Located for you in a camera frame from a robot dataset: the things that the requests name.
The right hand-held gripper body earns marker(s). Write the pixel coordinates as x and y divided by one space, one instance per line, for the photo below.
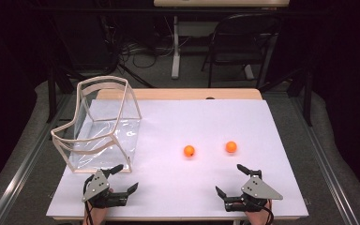
258 189

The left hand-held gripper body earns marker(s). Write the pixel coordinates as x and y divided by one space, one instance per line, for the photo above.
95 187

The clear plastic bag beige trim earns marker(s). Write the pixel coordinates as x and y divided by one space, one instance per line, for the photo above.
106 150

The orange ball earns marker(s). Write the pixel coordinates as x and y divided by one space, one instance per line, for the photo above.
188 151
231 146

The person's right hand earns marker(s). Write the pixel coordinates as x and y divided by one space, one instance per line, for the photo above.
261 218

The person's left hand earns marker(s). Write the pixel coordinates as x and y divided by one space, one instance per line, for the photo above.
95 217

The white table cover sheet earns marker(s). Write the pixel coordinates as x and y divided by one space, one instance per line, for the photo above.
181 125

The black folding chair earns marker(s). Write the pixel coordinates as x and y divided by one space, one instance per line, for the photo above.
240 59

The white-legged desk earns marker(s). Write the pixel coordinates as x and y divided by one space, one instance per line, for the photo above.
218 3

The metal floor rail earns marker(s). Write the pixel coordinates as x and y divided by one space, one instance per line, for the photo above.
325 168
22 175

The black stand post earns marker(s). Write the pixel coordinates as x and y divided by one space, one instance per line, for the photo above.
51 93

